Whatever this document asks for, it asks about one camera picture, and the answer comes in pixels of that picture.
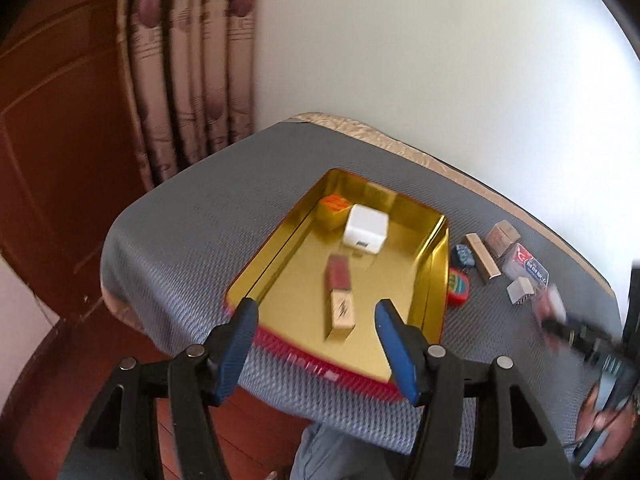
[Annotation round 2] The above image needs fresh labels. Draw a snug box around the small orange box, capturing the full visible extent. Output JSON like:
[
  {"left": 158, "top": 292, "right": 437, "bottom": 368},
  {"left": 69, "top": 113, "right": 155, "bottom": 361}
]
[{"left": 316, "top": 194, "right": 353, "bottom": 231}]

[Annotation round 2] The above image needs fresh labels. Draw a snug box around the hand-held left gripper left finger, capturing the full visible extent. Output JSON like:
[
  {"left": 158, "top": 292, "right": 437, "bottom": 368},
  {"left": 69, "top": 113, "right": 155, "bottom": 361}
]
[{"left": 60, "top": 298, "right": 261, "bottom": 480}]

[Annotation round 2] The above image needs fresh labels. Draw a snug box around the small grey box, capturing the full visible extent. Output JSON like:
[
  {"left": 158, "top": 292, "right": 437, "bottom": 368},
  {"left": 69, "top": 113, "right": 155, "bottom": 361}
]
[{"left": 506, "top": 278, "right": 536, "bottom": 306}]

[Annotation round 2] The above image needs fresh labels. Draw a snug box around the brown wooden cabinet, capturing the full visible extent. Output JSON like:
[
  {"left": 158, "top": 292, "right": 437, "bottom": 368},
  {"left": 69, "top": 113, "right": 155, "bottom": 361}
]
[{"left": 0, "top": 0, "right": 156, "bottom": 321}]

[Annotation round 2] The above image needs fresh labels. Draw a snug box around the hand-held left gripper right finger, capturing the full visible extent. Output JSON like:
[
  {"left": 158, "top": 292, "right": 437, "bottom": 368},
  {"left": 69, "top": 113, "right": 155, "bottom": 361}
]
[{"left": 374, "top": 298, "right": 576, "bottom": 480}]

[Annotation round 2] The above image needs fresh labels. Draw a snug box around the red and gold tin box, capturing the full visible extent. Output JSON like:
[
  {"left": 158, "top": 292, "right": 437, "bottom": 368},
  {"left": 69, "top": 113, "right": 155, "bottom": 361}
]
[{"left": 222, "top": 167, "right": 451, "bottom": 403}]

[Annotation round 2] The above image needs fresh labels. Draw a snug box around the red round tape measure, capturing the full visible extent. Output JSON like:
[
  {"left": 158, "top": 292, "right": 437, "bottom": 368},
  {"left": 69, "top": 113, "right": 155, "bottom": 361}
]
[{"left": 446, "top": 267, "right": 471, "bottom": 307}]

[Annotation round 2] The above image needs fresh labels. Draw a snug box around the long red and tan box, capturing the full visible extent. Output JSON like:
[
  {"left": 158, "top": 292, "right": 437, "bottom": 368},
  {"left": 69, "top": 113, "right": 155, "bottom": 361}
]
[{"left": 322, "top": 255, "right": 357, "bottom": 343}]

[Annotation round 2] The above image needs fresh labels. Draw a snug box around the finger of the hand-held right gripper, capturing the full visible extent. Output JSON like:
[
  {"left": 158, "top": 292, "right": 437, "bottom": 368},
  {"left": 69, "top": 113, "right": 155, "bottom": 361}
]
[{"left": 542, "top": 316, "right": 608, "bottom": 358}]

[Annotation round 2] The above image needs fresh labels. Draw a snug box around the small red and tan box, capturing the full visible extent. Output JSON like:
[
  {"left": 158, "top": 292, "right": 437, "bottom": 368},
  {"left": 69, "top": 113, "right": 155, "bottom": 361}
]
[{"left": 484, "top": 221, "right": 522, "bottom": 260}]

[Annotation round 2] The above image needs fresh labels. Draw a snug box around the small blue keychain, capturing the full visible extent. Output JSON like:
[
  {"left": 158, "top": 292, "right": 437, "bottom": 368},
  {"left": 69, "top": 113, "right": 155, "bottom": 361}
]
[{"left": 450, "top": 244, "right": 473, "bottom": 273}]

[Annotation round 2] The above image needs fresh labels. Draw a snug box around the person's grey trouser leg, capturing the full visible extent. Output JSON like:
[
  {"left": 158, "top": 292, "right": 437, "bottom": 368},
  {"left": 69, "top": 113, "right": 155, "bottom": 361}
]
[{"left": 290, "top": 422, "right": 416, "bottom": 480}]

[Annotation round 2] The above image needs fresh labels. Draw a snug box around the person's right hand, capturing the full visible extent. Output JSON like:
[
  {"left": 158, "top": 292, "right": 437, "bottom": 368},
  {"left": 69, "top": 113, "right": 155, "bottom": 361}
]
[{"left": 582, "top": 385, "right": 640, "bottom": 466}]

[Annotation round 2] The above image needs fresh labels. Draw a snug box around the white red and blue packet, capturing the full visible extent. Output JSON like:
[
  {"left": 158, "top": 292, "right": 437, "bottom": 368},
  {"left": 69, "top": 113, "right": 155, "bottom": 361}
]
[{"left": 501, "top": 242, "right": 551, "bottom": 293}]

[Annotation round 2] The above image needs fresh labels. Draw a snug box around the white square box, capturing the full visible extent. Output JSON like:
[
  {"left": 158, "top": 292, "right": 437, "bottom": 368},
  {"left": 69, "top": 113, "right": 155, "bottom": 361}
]
[{"left": 342, "top": 203, "right": 391, "bottom": 256}]

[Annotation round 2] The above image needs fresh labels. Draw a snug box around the grey mesh mat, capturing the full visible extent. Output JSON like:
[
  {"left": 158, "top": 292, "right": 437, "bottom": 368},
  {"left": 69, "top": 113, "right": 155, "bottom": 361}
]
[{"left": 100, "top": 119, "right": 626, "bottom": 466}]

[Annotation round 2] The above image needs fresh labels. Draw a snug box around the small white and red item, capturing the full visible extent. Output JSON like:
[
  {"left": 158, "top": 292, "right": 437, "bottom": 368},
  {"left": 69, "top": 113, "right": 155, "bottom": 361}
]
[{"left": 532, "top": 285, "right": 568, "bottom": 346}]

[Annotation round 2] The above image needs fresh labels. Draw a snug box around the patterned beige curtain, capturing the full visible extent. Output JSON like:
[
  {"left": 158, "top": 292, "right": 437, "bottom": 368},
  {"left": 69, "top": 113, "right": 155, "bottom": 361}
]
[{"left": 116, "top": 0, "right": 263, "bottom": 191}]

